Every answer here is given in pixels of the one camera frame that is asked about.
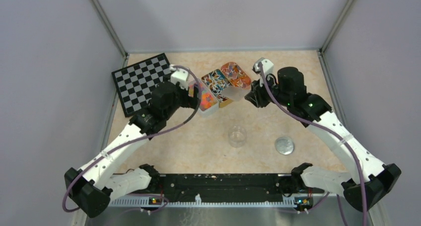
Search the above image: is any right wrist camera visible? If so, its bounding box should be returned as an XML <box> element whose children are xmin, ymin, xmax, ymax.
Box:
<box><xmin>252</xmin><ymin>57</ymin><xmax>274</xmax><ymax>81</ymax></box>

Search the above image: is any silver jar lid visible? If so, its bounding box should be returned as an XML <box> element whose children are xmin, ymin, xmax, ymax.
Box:
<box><xmin>275</xmin><ymin>137</ymin><xmax>294</xmax><ymax>155</ymax></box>

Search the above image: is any gold lollipop tin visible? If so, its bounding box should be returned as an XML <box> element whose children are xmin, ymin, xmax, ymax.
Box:
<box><xmin>201</xmin><ymin>69</ymin><xmax>234</xmax><ymax>108</ymax></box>

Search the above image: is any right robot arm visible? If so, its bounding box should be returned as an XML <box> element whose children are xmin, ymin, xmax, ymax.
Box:
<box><xmin>245</xmin><ymin>62</ymin><xmax>402</xmax><ymax>213</ymax></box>

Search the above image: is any clear plastic jar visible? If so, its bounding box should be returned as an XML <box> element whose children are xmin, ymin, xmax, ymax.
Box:
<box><xmin>227</xmin><ymin>126</ymin><xmax>247</xmax><ymax>148</ymax></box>

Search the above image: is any translucent plastic scoop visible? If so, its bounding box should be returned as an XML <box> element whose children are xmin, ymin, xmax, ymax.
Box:
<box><xmin>221</xmin><ymin>86</ymin><xmax>250</xmax><ymax>101</ymax></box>

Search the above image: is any white candy tin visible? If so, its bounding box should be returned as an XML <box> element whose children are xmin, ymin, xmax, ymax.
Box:
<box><xmin>198</xmin><ymin>81</ymin><xmax>219</xmax><ymax>117</ymax></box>

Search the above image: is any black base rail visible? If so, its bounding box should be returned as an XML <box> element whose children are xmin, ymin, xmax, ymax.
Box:
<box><xmin>108</xmin><ymin>172</ymin><xmax>330</xmax><ymax>209</ymax></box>

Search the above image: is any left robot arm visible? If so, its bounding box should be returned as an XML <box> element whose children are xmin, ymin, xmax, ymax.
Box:
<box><xmin>62</xmin><ymin>81</ymin><xmax>202</xmax><ymax>218</ymax></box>

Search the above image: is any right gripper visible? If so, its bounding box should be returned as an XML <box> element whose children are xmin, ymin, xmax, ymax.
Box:
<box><xmin>245</xmin><ymin>73</ymin><xmax>291</xmax><ymax>108</ymax></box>

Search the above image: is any black white checkerboard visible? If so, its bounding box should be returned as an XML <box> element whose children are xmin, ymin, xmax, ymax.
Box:
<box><xmin>111</xmin><ymin>53</ymin><xmax>171</xmax><ymax>117</ymax></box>

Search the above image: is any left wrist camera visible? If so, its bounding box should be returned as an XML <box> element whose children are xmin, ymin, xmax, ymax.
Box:
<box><xmin>169</xmin><ymin>64</ymin><xmax>190</xmax><ymax>90</ymax></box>

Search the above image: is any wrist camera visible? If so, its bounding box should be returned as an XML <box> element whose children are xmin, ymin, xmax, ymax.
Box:
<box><xmin>169</xmin><ymin>64</ymin><xmax>190</xmax><ymax>90</ymax></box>
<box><xmin>252</xmin><ymin>57</ymin><xmax>274</xmax><ymax>81</ymax></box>

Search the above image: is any pink lollipop tin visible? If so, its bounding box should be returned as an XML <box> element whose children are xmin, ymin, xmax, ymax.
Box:
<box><xmin>220</xmin><ymin>62</ymin><xmax>252</xmax><ymax>89</ymax></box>

